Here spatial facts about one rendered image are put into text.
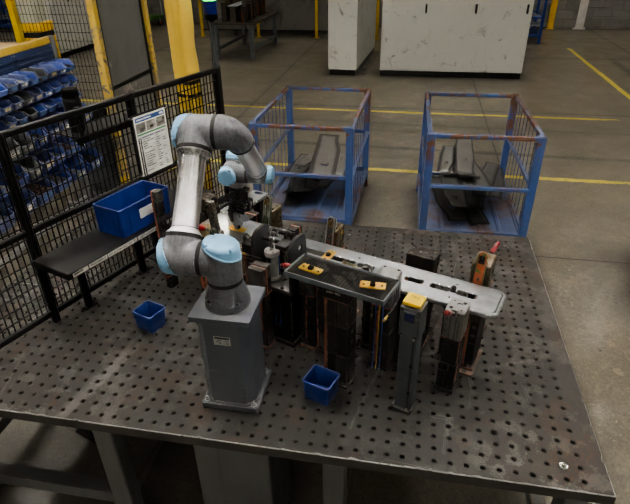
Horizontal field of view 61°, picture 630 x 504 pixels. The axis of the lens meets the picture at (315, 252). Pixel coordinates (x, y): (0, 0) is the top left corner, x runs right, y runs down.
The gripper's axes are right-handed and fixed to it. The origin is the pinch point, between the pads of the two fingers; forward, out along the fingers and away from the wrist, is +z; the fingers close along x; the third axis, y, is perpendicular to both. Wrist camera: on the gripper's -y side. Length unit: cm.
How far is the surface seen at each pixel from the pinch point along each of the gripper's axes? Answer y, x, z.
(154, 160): -54, 9, -18
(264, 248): 28.9, -20.2, -6.5
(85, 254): -39, -51, 0
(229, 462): 43, -70, 55
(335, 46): -317, 709, 53
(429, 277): 89, 4, 2
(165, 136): -54, 18, -27
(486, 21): -84, 794, 9
